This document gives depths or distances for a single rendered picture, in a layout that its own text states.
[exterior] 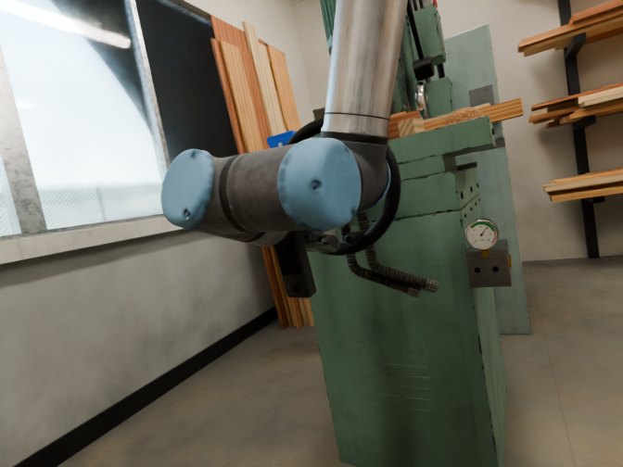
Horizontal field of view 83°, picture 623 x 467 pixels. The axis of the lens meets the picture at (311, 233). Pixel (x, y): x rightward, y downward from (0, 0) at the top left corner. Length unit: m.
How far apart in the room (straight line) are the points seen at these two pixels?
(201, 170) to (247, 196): 0.06
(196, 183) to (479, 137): 0.63
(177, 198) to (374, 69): 0.27
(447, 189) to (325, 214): 0.56
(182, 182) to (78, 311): 1.39
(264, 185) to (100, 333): 1.53
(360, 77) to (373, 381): 0.82
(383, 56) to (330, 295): 0.69
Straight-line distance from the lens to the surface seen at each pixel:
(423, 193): 0.87
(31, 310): 1.70
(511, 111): 1.02
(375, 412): 1.12
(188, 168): 0.42
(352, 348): 1.04
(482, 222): 0.80
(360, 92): 0.46
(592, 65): 3.39
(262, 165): 0.36
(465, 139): 0.86
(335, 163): 0.35
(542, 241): 3.35
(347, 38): 0.47
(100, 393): 1.86
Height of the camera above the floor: 0.79
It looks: 5 degrees down
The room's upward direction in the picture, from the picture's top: 11 degrees counter-clockwise
